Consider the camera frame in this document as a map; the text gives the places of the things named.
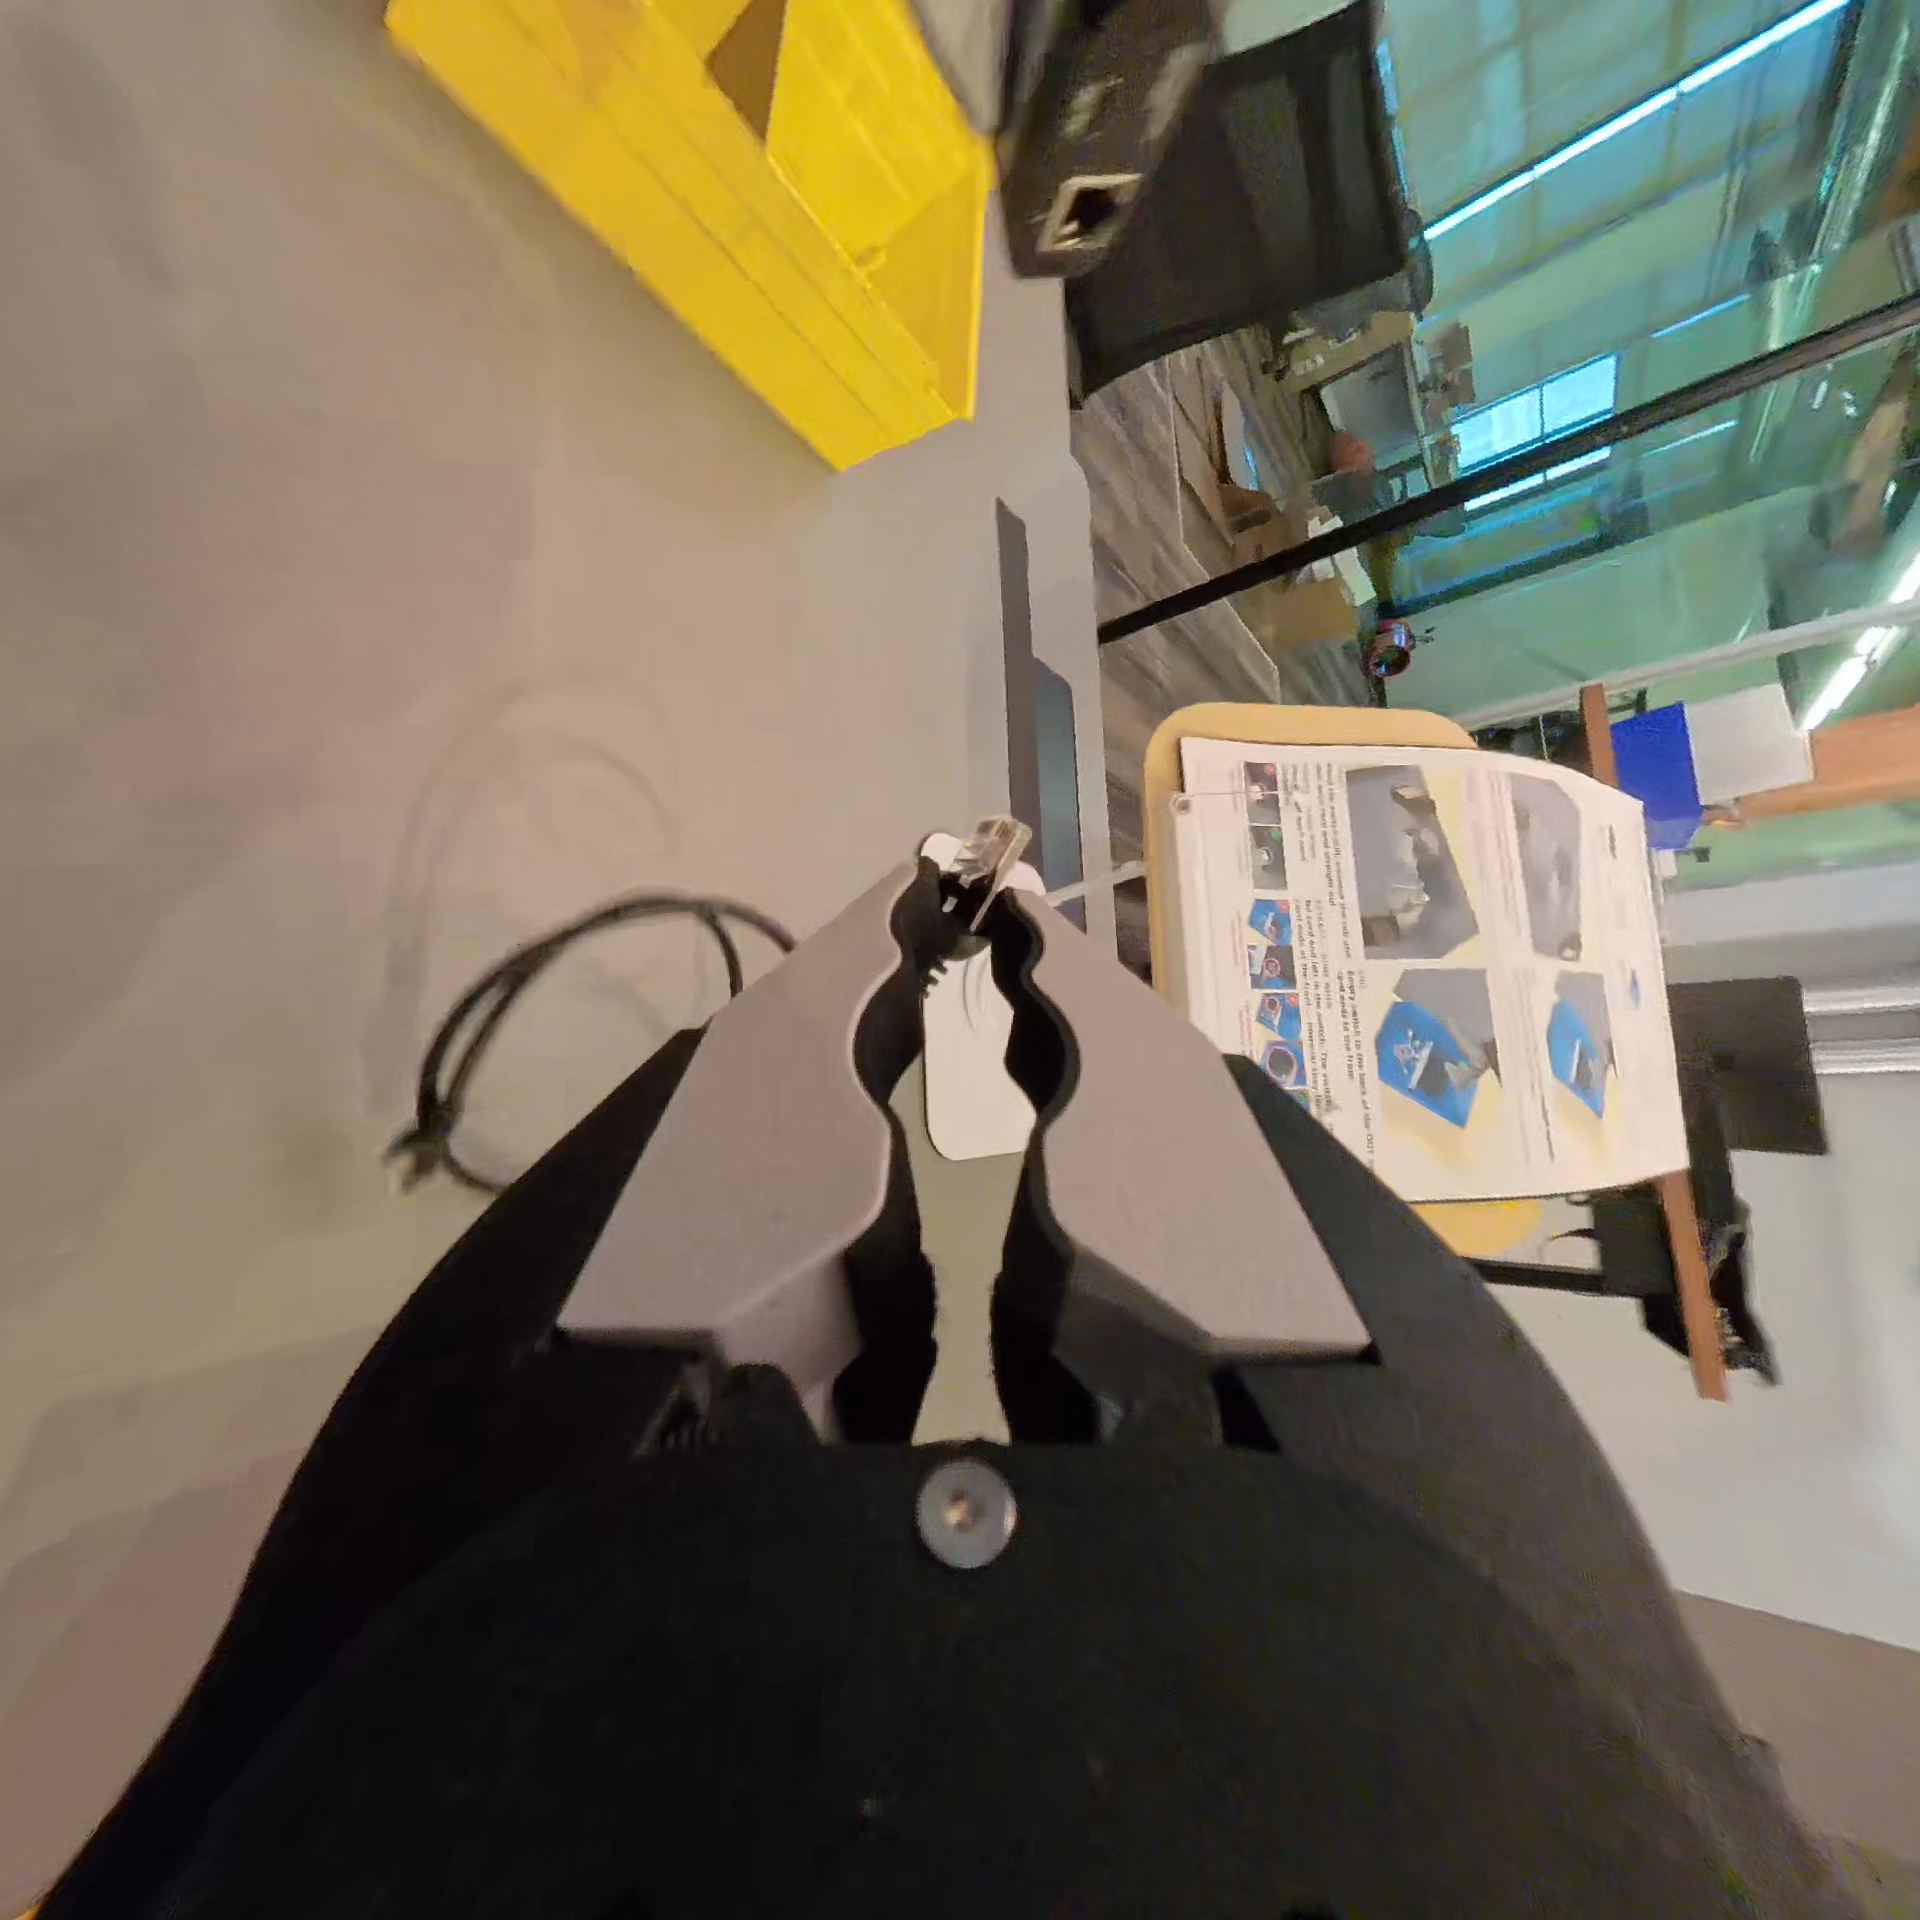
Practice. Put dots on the black ethernet adapter box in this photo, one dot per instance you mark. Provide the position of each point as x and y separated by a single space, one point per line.
1096 135

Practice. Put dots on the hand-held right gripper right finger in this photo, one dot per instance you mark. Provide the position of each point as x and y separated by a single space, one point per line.
1201 1215

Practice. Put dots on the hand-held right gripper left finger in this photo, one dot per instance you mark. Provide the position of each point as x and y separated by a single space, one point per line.
733 1201

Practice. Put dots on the black office chair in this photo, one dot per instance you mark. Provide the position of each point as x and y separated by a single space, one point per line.
1275 182

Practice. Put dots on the light wooden side table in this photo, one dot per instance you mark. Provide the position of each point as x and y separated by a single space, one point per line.
1305 722

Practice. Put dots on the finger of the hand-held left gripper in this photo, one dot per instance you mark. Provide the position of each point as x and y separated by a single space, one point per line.
973 43

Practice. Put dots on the wooden beam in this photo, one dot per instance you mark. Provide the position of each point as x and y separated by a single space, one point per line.
1867 743

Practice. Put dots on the black square panel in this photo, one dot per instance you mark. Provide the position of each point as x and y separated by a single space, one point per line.
1740 1065

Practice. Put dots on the black metal pole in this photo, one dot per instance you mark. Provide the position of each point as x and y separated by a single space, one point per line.
1500 464

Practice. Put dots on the metal rail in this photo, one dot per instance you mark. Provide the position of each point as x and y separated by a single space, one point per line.
1867 1035

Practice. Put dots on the printed instruction sheet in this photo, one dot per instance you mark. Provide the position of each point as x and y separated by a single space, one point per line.
1424 974

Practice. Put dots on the blue box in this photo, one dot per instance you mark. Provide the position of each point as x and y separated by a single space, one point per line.
1658 757

